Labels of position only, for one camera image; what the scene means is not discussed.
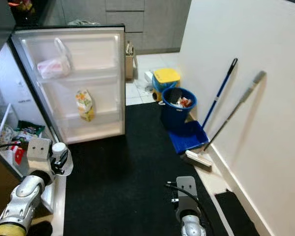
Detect grey-handled white broom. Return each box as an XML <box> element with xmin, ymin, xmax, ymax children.
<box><xmin>183</xmin><ymin>70</ymin><xmax>267</xmax><ymax>170</ymax></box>

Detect white fridge door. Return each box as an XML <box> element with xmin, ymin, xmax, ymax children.
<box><xmin>9</xmin><ymin>25</ymin><xmax>126</xmax><ymax>146</ymax></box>

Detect grey freezer door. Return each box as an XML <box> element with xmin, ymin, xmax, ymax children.
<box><xmin>0</xmin><ymin>0</ymin><xmax>15</xmax><ymax>55</ymax></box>

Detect yellow snack pack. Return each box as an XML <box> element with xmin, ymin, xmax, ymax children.
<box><xmin>75</xmin><ymin>89</ymin><xmax>95</xmax><ymax>122</ymax></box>

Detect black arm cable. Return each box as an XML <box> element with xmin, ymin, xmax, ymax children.
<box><xmin>0</xmin><ymin>142</ymin><xmax>29</xmax><ymax>151</ymax></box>
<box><xmin>165</xmin><ymin>182</ymin><xmax>217</xmax><ymax>236</ymax></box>

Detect rubbish in bucket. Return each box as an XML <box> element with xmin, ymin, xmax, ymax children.
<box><xmin>176</xmin><ymin>96</ymin><xmax>193</xmax><ymax>109</ymax></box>

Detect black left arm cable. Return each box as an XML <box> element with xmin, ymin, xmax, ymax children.
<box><xmin>0</xmin><ymin>142</ymin><xmax>29</xmax><ymax>151</ymax></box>

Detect red yellow flower bunch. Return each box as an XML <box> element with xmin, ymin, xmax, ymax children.
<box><xmin>8</xmin><ymin>0</ymin><xmax>34</xmax><ymax>13</ymax></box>

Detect white fridge body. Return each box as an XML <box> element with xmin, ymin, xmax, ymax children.
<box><xmin>0</xmin><ymin>43</ymin><xmax>69</xmax><ymax>236</ymax></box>

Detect yellow lidded bin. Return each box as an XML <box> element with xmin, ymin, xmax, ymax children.
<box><xmin>151</xmin><ymin>67</ymin><xmax>181</xmax><ymax>103</ymax></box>

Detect green snack bag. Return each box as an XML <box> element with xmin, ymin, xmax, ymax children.
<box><xmin>15</xmin><ymin>121</ymin><xmax>46</xmax><ymax>143</ymax></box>

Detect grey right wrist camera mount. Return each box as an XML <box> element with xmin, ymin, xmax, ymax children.
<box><xmin>176</xmin><ymin>176</ymin><xmax>198</xmax><ymax>212</ymax></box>

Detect grey kitchen cabinets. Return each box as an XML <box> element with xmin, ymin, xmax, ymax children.
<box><xmin>39</xmin><ymin>0</ymin><xmax>192</xmax><ymax>55</ymax></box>

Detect patterned food pack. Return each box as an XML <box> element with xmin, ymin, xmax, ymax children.
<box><xmin>0</xmin><ymin>125</ymin><xmax>15</xmax><ymax>148</ymax></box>

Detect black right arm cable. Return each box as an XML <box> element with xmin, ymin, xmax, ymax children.
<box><xmin>165</xmin><ymin>182</ymin><xmax>217</xmax><ymax>236</ymax></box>

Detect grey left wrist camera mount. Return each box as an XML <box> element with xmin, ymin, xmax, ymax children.
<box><xmin>27</xmin><ymin>138</ymin><xmax>54</xmax><ymax>173</ymax></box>

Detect pink filled plastic bag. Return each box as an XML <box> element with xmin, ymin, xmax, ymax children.
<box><xmin>36</xmin><ymin>38</ymin><xmax>72</xmax><ymax>80</ymax></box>

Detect small black floor mat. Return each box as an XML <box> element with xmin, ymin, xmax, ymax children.
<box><xmin>214</xmin><ymin>190</ymin><xmax>261</xmax><ymax>236</ymax></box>

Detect small white box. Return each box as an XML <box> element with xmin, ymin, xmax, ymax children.
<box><xmin>144</xmin><ymin>70</ymin><xmax>154</xmax><ymax>84</ymax></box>

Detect brown cardboard box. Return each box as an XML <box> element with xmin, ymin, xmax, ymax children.
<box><xmin>124</xmin><ymin>41</ymin><xmax>137</xmax><ymax>81</ymax></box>

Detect blue plastic bucket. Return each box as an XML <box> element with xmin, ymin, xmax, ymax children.
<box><xmin>160</xmin><ymin>87</ymin><xmax>198</xmax><ymax>131</ymax></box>

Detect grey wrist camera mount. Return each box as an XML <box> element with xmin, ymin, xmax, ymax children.
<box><xmin>176</xmin><ymin>176</ymin><xmax>198</xmax><ymax>212</ymax></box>
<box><xmin>27</xmin><ymin>138</ymin><xmax>54</xmax><ymax>173</ymax></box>

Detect large black floor mat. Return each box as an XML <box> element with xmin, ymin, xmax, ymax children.
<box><xmin>54</xmin><ymin>102</ymin><xmax>222</xmax><ymax>236</ymax></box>

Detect blue long-handled dustpan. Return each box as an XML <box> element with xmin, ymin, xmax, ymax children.
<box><xmin>169</xmin><ymin>58</ymin><xmax>239</xmax><ymax>155</ymax></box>

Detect grey-green crumpled cloth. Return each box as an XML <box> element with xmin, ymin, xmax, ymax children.
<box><xmin>67</xmin><ymin>19</ymin><xmax>100</xmax><ymax>27</ymax></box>

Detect red food pack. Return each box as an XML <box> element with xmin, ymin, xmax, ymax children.
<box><xmin>12</xmin><ymin>145</ymin><xmax>26</xmax><ymax>165</ymax></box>

